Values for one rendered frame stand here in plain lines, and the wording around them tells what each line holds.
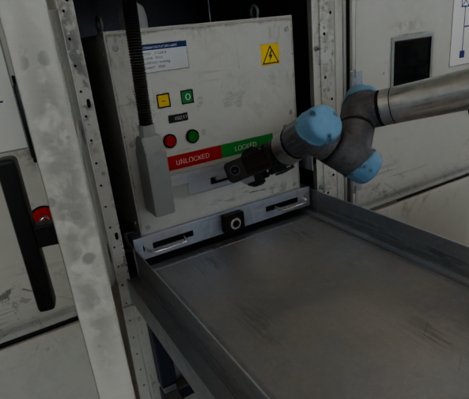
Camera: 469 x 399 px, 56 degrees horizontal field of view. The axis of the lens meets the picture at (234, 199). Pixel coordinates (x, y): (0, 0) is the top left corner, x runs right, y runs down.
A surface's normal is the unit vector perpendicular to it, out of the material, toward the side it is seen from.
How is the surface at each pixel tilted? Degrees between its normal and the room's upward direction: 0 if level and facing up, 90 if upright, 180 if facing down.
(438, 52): 90
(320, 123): 61
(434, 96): 79
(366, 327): 0
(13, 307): 90
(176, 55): 90
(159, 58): 90
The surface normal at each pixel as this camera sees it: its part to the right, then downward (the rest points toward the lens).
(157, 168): 0.50, 0.26
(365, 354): -0.10, -0.93
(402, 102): -0.57, 0.16
